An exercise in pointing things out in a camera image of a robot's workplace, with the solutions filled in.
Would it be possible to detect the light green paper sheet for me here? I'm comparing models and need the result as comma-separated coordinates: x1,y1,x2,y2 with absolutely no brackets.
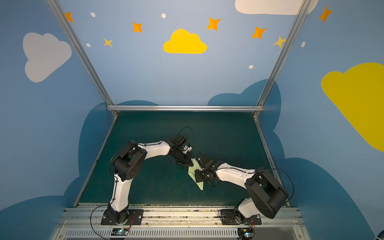
188,159,204,191

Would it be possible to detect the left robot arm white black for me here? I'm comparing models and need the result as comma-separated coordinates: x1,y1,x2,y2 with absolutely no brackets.
101,134,193,225

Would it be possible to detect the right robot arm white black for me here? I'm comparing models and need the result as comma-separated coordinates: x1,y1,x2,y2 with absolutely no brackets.
190,155,289,225

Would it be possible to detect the dark green table mat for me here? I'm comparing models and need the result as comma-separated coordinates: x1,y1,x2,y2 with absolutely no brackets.
80,112,270,206

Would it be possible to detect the back horizontal aluminium bar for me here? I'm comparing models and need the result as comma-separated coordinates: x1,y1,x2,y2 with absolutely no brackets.
107,105,264,112

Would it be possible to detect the right green controller board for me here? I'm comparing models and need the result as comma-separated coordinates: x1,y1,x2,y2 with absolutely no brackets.
238,228,254,239

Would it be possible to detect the green controller board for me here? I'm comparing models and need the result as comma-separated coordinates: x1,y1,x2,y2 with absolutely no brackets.
111,228,130,236
238,228,254,239

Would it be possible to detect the left green controller board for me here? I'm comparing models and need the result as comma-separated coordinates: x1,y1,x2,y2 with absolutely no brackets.
111,228,130,236

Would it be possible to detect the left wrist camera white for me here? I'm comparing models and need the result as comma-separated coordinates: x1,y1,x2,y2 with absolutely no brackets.
183,144,193,153

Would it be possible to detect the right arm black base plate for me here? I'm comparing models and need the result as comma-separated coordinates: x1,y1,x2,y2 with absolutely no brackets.
218,209,262,225

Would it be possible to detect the aluminium front rail bed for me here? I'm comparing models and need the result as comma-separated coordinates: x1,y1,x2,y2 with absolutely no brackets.
51,204,310,240

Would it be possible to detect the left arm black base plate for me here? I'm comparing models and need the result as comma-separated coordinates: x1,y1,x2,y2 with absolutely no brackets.
101,209,144,226

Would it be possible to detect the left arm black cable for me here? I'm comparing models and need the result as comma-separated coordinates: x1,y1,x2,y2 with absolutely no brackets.
89,126,193,240

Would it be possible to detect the left aluminium frame post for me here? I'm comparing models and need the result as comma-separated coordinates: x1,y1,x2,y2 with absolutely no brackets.
46,0,114,105

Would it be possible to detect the aluminium frame post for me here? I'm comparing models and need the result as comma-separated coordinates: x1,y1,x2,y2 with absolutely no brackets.
46,0,114,105
257,0,312,106

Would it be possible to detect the right aluminium frame post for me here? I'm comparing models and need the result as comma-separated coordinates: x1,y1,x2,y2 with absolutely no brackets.
257,0,312,106

